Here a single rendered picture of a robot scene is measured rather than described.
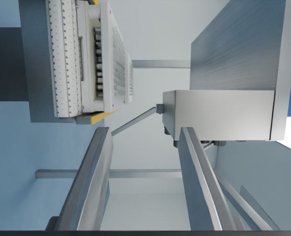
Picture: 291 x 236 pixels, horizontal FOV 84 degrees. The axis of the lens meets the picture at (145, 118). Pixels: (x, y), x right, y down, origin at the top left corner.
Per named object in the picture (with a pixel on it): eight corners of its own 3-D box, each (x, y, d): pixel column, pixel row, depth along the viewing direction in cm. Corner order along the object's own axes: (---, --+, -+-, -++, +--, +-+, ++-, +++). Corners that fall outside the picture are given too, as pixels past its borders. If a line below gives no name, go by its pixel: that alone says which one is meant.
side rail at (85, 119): (76, 124, 34) (91, 124, 34) (76, 117, 34) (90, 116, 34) (130, 101, 165) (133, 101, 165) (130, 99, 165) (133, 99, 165)
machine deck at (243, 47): (265, 141, 33) (284, 141, 33) (288, -71, 28) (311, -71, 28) (186, 111, 95) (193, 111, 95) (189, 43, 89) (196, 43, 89)
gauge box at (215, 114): (173, 141, 33) (269, 141, 33) (175, 89, 32) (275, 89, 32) (162, 123, 55) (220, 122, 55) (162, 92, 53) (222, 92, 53)
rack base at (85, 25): (104, 39, 59) (110, 39, 59) (106, 106, 62) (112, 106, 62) (76, 0, 35) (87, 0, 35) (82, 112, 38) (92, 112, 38)
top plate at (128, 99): (124, 103, 80) (128, 103, 80) (123, 51, 77) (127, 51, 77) (129, 101, 104) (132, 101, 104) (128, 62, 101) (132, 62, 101)
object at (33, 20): (30, 122, 36) (74, 122, 36) (15, -18, 32) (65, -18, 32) (119, 101, 165) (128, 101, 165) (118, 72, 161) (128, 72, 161)
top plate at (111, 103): (117, 39, 59) (123, 39, 59) (119, 106, 62) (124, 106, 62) (98, -1, 35) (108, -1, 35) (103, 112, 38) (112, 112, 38)
